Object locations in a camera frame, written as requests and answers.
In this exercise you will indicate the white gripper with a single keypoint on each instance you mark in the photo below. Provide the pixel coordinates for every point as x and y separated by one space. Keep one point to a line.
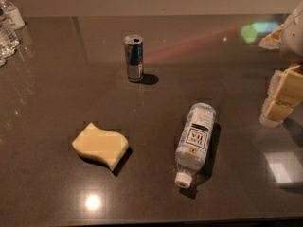
294 37

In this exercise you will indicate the blue plastic bottle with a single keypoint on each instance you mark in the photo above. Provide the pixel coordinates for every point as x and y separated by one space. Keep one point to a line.
193 145

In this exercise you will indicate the redbull can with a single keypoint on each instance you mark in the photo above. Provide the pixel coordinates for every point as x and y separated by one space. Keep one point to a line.
133 49

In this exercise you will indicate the clear water bottle white label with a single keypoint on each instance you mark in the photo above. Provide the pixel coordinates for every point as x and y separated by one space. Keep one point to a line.
13 13

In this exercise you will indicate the yellow sponge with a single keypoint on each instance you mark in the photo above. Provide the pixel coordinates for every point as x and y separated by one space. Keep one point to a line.
107 147

